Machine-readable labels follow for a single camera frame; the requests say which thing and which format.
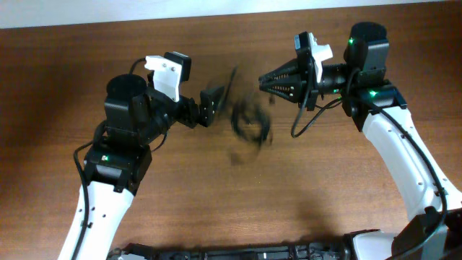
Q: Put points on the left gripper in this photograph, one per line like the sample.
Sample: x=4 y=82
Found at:
x=206 y=107

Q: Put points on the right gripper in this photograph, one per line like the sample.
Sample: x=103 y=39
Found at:
x=301 y=78

